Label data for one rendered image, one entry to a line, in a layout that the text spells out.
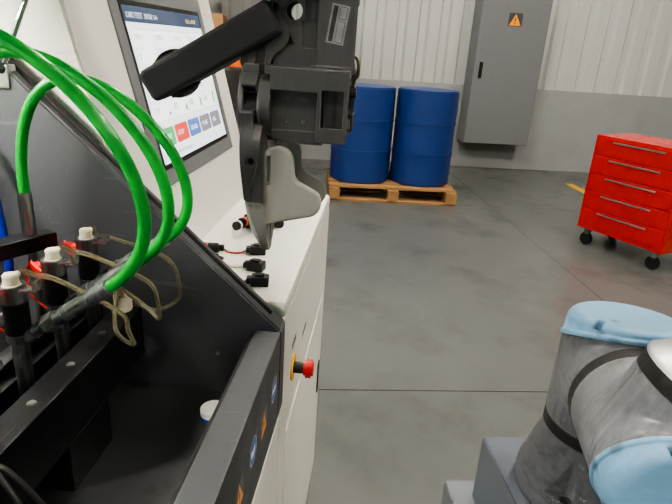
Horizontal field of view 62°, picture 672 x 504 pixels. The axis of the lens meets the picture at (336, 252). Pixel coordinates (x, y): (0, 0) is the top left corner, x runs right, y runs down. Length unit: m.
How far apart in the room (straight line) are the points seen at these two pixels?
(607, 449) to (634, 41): 7.69
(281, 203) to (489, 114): 6.67
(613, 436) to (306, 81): 0.37
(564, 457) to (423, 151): 4.76
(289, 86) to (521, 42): 6.75
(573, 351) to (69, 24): 0.77
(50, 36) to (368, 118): 4.42
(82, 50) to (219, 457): 0.59
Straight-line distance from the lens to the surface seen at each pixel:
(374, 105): 5.20
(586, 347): 0.62
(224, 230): 1.22
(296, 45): 0.44
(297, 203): 0.44
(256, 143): 0.42
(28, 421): 0.69
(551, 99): 7.67
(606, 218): 4.67
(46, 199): 0.93
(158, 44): 1.17
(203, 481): 0.62
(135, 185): 0.59
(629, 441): 0.50
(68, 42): 0.91
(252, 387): 0.75
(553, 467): 0.69
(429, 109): 5.28
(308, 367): 1.05
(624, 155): 4.57
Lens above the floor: 1.37
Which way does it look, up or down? 20 degrees down
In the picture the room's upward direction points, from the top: 4 degrees clockwise
